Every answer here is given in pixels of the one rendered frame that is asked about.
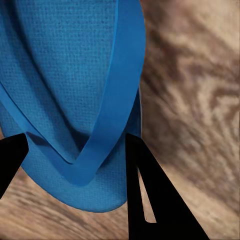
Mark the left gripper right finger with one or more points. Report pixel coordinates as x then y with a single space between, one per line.
174 220

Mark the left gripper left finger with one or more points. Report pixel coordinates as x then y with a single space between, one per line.
13 151

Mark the sandal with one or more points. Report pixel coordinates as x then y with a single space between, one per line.
70 74

